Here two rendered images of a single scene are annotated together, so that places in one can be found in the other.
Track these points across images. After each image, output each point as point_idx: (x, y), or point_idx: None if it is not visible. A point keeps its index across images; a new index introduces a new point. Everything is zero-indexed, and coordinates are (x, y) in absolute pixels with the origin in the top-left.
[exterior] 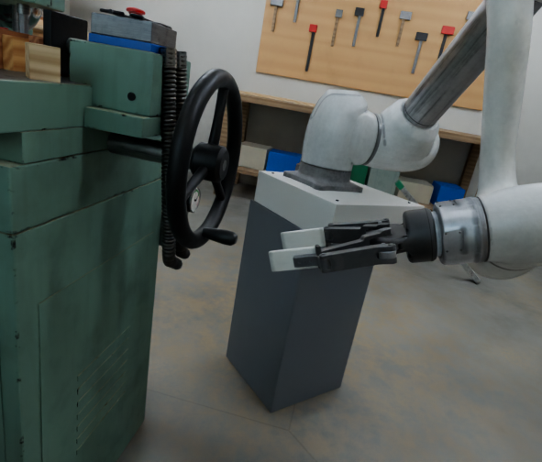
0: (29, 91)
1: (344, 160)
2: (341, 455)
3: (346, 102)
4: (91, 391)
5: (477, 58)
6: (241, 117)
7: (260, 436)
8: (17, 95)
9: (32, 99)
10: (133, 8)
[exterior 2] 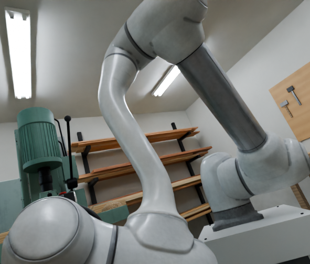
0: None
1: (226, 200)
2: None
3: (205, 164)
4: None
5: (211, 99)
6: (94, 217)
7: None
8: None
9: (0, 250)
10: (59, 194)
